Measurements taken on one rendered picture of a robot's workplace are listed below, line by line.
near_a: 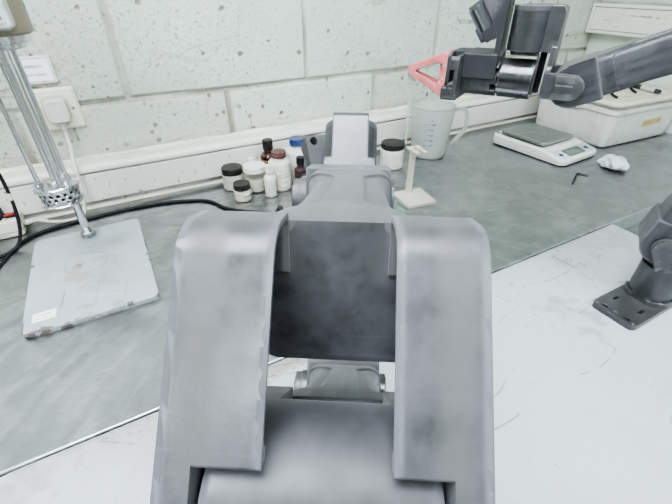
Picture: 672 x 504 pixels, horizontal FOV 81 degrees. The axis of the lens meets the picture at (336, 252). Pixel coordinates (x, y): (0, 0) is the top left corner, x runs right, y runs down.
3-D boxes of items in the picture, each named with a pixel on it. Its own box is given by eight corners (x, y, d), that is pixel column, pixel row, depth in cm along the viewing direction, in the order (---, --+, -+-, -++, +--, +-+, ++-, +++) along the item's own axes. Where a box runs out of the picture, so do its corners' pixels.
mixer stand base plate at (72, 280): (161, 298, 68) (159, 294, 67) (22, 341, 60) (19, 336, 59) (139, 221, 89) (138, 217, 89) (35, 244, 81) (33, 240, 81)
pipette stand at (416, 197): (435, 203, 96) (444, 153, 89) (406, 209, 94) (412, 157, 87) (419, 190, 102) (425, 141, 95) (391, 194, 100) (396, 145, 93)
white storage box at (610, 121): (672, 135, 138) (693, 91, 130) (601, 151, 125) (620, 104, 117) (592, 112, 161) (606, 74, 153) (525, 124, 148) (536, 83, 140)
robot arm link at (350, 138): (311, 137, 46) (297, 80, 34) (385, 138, 46) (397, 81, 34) (306, 235, 45) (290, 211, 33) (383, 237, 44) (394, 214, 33)
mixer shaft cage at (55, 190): (86, 204, 66) (17, 36, 52) (39, 214, 63) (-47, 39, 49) (85, 189, 71) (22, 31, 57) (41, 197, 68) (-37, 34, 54)
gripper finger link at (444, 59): (405, 49, 66) (461, 53, 61) (420, 44, 71) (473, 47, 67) (401, 92, 69) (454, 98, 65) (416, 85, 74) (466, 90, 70)
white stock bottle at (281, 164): (267, 191, 102) (263, 154, 96) (274, 182, 106) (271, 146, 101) (288, 193, 101) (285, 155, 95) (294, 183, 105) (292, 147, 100)
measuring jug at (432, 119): (458, 147, 128) (467, 99, 119) (465, 162, 117) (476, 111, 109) (401, 145, 129) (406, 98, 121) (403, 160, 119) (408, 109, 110)
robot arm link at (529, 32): (509, 4, 54) (610, 5, 48) (520, 2, 60) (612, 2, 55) (491, 94, 60) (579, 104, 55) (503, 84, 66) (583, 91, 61)
